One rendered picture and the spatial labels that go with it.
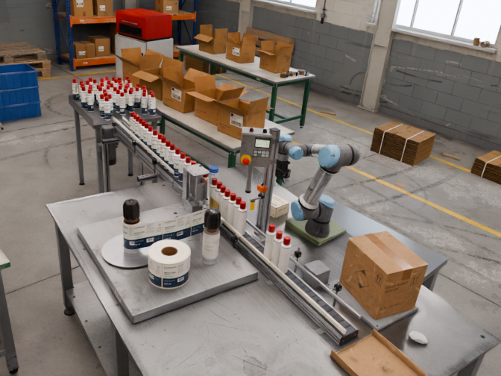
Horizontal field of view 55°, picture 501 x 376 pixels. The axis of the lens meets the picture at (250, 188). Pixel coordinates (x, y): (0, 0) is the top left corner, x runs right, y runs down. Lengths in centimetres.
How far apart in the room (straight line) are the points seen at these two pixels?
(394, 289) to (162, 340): 105
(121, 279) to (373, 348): 120
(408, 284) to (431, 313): 26
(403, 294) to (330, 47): 693
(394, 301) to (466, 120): 564
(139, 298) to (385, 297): 112
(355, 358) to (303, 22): 770
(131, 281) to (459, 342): 154
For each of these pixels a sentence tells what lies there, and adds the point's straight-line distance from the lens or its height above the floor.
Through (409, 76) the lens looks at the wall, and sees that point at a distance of 811.
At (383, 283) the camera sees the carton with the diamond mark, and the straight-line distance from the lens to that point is 227.
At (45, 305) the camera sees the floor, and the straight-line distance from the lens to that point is 370.
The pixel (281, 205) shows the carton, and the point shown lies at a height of 90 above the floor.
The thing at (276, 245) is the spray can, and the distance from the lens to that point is 244.
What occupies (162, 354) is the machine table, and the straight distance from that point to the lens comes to 211.
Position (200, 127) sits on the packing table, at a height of 78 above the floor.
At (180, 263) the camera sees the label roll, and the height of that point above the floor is 102.
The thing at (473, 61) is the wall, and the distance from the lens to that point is 768.
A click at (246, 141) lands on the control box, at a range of 253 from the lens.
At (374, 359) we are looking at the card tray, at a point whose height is 83.
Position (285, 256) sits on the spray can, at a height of 99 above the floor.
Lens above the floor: 237
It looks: 27 degrees down
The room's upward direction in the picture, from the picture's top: 6 degrees clockwise
